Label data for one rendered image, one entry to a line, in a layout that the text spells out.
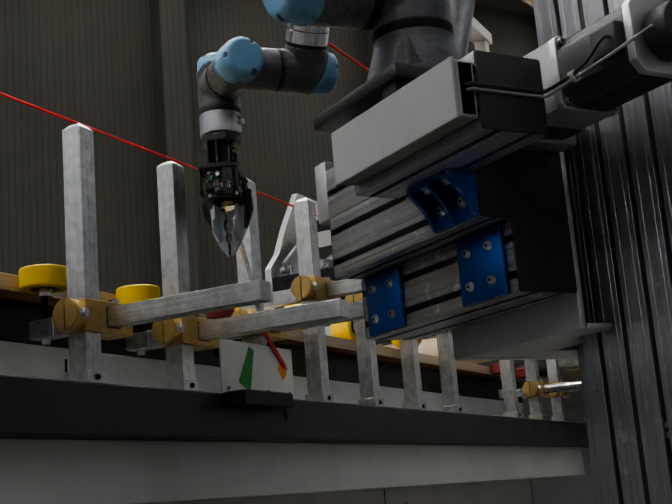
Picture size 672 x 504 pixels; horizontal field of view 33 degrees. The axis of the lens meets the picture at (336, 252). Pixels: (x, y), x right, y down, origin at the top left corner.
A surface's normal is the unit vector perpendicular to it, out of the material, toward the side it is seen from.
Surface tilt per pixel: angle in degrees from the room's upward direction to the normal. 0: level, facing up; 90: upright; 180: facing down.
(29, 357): 90
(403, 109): 90
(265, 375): 90
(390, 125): 90
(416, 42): 72
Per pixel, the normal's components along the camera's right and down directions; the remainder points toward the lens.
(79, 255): -0.46, -0.15
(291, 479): 0.88, -0.17
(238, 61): 0.36, -0.23
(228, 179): -0.13, -0.21
